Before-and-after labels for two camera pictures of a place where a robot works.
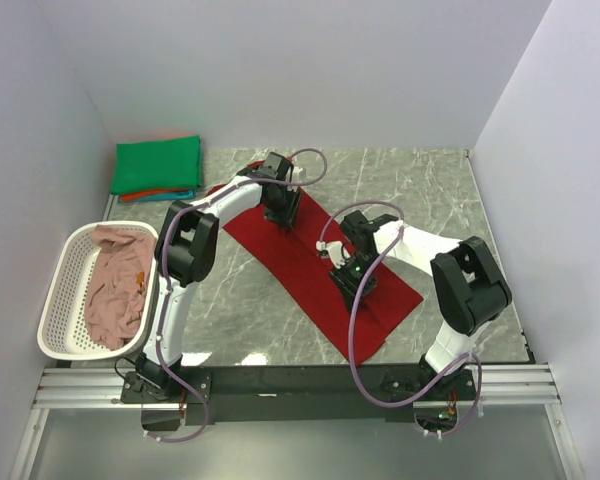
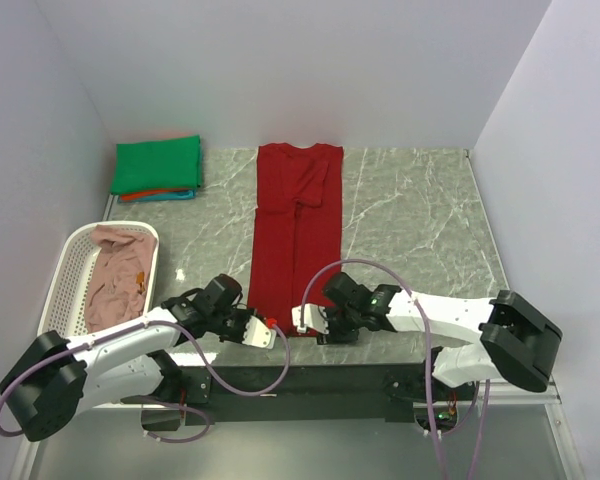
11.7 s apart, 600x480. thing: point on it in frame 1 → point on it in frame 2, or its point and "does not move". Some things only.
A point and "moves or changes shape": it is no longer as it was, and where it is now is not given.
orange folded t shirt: x=122 y=197 does not move
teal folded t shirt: x=190 y=194 does not move
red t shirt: x=289 y=256 moves or changes shape
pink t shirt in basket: x=119 y=283 does not move
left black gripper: x=286 y=217 → x=239 y=337
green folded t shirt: x=157 y=165 does not move
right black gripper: x=349 y=287 → x=334 y=336
